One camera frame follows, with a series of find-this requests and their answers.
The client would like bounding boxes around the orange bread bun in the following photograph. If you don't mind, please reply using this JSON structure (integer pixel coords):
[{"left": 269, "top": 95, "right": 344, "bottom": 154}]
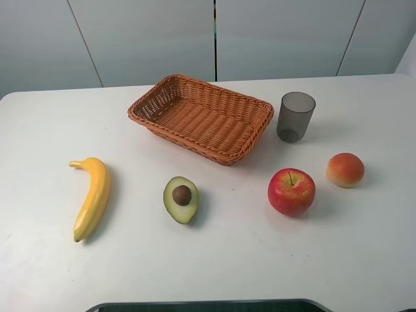
[{"left": 326, "top": 153, "right": 365, "bottom": 189}]

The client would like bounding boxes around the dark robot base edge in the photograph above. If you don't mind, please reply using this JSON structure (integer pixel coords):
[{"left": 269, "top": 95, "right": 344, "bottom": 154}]
[{"left": 89, "top": 299, "right": 328, "bottom": 311}]

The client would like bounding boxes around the orange wicker basket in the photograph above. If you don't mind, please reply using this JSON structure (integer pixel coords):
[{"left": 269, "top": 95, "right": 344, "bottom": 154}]
[{"left": 127, "top": 74, "right": 274, "bottom": 166}]

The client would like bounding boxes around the grey translucent plastic cup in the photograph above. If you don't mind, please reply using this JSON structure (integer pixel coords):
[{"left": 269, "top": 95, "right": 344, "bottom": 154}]
[{"left": 276, "top": 92, "right": 316, "bottom": 143}]

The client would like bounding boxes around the yellow banana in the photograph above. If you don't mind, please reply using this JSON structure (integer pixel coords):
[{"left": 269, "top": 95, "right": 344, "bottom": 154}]
[{"left": 69, "top": 157, "right": 111, "bottom": 242}]

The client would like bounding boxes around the halved avocado with pit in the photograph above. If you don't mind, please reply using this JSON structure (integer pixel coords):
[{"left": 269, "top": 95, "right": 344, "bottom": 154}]
[{"left": 163, "top": 176, "right": 199, "bottom": 224}]

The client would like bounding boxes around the red apple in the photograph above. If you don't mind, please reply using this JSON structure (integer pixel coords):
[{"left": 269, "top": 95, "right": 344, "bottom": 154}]
[{"left": 267, "top": 168, "right": 316, "bottom": 217}]

